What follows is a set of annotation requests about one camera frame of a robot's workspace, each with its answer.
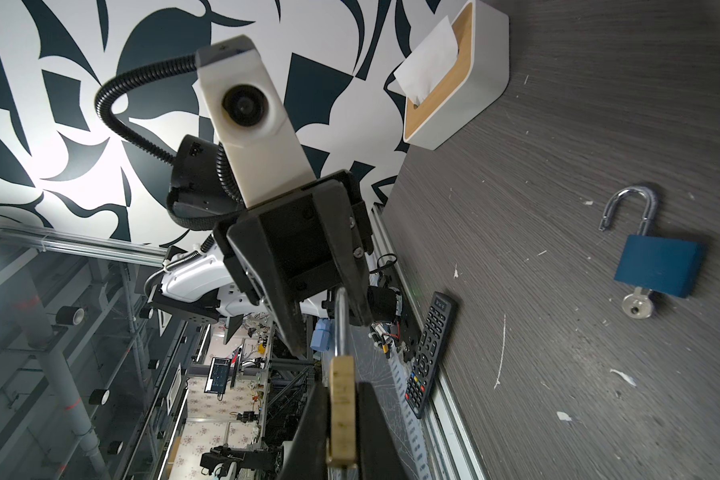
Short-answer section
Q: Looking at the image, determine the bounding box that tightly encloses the blue padlock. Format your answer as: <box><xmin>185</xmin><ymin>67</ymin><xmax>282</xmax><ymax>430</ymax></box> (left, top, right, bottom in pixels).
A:
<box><xmin>598</xmin><ymin>185</ymin><xmax>706</xmax><ymax>320</ymax></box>

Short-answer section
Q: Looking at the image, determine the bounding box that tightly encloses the brass padlock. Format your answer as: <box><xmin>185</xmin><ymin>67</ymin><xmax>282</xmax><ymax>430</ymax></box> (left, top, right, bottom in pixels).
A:
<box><xmin>327</xmin><ymin>287</ymin><xmax>358</xmax><ymax>470</ymax></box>

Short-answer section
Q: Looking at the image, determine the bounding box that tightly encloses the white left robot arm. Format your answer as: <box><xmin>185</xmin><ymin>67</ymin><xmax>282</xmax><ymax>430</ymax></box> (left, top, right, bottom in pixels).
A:
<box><xmin>145</xmin><ymin>135</ymin><xmax>374</xmax><ymax>355</ymax></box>

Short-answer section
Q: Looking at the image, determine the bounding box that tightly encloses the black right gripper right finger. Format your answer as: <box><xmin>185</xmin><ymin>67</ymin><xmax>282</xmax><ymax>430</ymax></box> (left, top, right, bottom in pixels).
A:
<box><xmin>356</xmin><ymin>382</ymin><xmax>408</xmax><ymax>480</ymax></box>

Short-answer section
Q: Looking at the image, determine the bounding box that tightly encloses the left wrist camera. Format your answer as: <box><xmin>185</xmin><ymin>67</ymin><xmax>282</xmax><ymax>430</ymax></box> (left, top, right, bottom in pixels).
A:
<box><xmin>195</xmin><ymin>35</ymin><xmax>316</xmax><ymax>207</ymax></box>

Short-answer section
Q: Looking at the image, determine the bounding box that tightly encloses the black remote control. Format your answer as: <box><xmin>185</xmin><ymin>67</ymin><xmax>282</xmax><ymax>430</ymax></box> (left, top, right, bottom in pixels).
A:
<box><xmin>404</xmin><ymin>292</ymin><xmax>458</xmax><ymax>419</ymax></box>

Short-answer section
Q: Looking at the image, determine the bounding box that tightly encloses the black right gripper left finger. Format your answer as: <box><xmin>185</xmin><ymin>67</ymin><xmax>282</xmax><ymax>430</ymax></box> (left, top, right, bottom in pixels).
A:
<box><xmin>278</xmin><ymin>384</ymin><xmax>329</xmax><ymax>480</ymax></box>

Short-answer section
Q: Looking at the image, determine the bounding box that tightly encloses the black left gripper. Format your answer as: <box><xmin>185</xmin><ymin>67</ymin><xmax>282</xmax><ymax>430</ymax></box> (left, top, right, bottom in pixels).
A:
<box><xmin>212</xmin><ymin>170</ymin><xmax>373</xmax><ymax>356</ymax></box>

